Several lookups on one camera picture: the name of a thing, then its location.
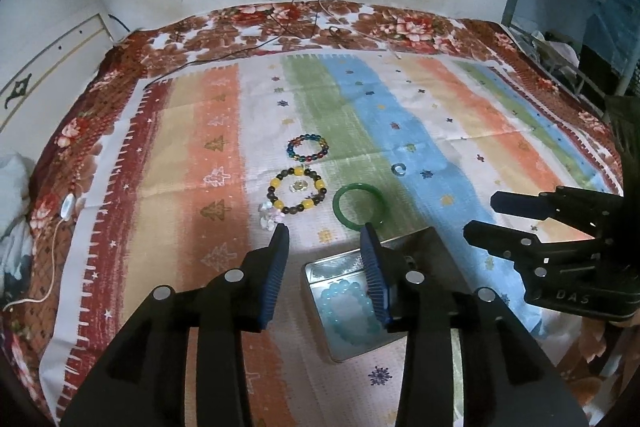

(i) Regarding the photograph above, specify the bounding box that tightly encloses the white and pink bead bracelet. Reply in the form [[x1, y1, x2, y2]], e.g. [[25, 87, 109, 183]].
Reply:
[[257, 201, 286, 231]]

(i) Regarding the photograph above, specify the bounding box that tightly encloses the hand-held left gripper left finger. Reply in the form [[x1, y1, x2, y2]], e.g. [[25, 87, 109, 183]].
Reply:
[[60, 223, 291, 427]]

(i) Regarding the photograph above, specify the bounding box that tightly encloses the silver metal tin box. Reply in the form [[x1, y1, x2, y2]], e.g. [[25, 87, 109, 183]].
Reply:
[[301, 249, 409, 364]]

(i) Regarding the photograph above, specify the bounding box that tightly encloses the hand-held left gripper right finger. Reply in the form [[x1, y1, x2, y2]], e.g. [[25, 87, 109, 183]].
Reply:
[[360, 223, 591, 427]]

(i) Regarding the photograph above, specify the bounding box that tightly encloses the yellow and dark bead bracelet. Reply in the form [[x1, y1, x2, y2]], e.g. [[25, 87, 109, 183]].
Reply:
[[265, 164, 329, 214]]

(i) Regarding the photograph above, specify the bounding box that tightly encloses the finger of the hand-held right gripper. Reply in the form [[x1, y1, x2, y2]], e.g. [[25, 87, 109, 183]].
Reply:
[[491, 186, 623, 233], [462, 220, 616, 293]]

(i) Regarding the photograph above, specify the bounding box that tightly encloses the striped colourful cloth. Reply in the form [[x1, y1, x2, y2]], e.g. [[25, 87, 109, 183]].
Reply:
[[39, 51, 627, 427]]

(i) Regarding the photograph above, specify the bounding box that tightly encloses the multicolour glass bead bracelet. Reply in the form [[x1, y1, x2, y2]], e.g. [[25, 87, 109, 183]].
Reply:
[[286, 132, 329, 164]]

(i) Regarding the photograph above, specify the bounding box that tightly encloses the pale grey crumpled cloth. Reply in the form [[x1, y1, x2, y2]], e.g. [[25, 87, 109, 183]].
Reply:
[[0, 153, 40, 310]]

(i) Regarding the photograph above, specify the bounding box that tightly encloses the white switch with cord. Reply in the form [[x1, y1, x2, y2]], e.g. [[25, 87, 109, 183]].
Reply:
[[2, 195, 77, 314]]

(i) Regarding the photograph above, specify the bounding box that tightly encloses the light blue bead bracelet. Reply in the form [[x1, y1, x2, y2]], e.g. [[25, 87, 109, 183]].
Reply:
[[320, 279, 389, 348]]

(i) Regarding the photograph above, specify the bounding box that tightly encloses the red floral blanket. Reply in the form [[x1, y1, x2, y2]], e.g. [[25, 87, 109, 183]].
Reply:
[[0, 0, 640, 427]]

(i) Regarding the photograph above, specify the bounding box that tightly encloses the green jade bangle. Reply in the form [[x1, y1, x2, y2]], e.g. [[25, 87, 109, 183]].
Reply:
[[333, 181, 389, 228]]

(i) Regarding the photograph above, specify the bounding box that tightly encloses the white headboard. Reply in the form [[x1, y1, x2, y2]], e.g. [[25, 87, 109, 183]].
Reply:
[[0, 3, 122, 135]]

